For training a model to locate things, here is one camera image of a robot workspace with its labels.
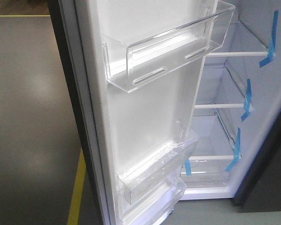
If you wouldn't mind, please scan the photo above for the grey fridge body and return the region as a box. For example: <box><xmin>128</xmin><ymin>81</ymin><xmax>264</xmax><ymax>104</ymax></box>
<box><xmin>182</xmin><ymin>0</ymin><xmax>281</xmax><ymax>204</ymax></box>

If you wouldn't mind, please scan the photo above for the clear crisper drawer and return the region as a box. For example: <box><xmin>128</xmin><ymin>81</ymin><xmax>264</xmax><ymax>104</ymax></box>
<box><xmin>181</xmin><ymin>157</ymin><xmax>232</xmax><ymax>182</ymax></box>

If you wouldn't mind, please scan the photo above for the clear lower door bin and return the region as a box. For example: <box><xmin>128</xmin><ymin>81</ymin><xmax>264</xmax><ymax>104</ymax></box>
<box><xmin>119</xmin><ymin>172</ymin><xmax>186</xmax><ymax>225</ymax></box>

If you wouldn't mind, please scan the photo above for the clear door bin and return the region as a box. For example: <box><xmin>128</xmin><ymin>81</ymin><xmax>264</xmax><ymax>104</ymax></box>
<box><xmin>101</xmin><ymin>0</ymin><xmax>235</xmax><ymax>93</ymax></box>
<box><xmin>119</xmin><ymin>172</ymin><xmax>186</xmax><ymax>225</ymax></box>
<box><xmin>116</xmin><ymin>121</ymin><xmax>199</xmax><ymax>205</ymax></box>

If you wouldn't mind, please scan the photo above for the fridge door white interior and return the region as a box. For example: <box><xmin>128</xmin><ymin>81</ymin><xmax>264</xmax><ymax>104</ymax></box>
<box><xmin>48</xmin><ymin>0</ymin><xmax>206</xmax><ymax>225</ymax></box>

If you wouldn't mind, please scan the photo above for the clear upper door bin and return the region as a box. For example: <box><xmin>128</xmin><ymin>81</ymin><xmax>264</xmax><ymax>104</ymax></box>
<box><xmin>101</xmin><ymin>0</ymin><xmax>235</xmax><ymax>93</ymax></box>

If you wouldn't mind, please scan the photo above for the clear middle door bin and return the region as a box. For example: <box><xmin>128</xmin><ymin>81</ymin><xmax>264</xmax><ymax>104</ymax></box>
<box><xmin>116</xmin><ymin>121</ymin><xmax>199</xmax><ymax>205</ymax></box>

